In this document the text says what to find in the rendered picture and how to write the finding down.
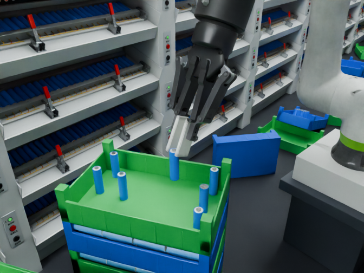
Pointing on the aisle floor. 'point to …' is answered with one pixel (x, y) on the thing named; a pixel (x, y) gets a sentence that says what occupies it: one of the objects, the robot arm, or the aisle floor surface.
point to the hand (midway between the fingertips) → (182, 136)
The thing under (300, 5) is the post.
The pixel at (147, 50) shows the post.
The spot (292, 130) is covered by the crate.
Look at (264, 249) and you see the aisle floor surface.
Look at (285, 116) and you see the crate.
